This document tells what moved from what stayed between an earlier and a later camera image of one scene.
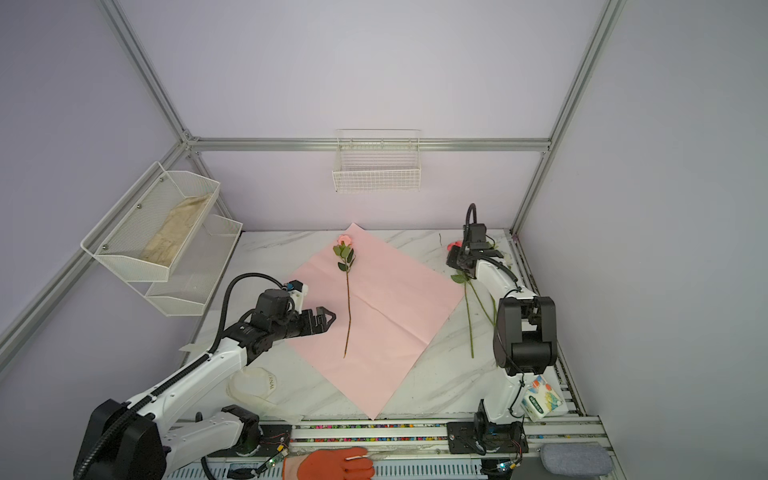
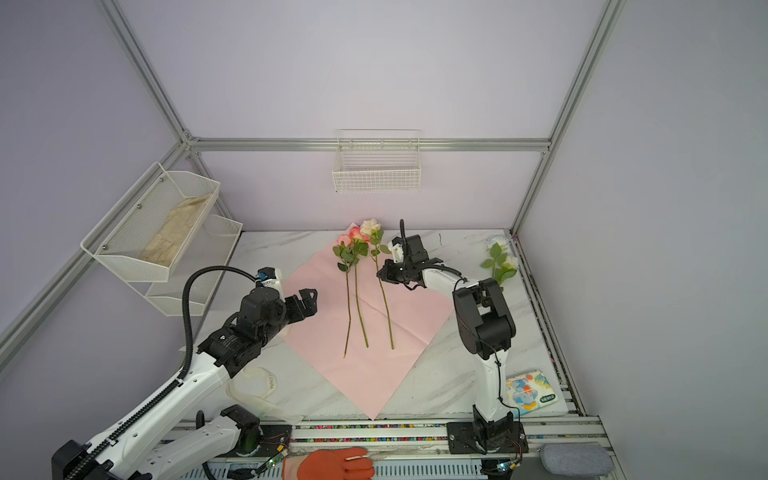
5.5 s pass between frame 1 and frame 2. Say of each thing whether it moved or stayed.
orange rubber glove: stayed
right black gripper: moved
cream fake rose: moved
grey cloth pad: stayed
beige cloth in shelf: stayed
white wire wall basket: stayed
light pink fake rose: stayed
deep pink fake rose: moved
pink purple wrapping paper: stayed
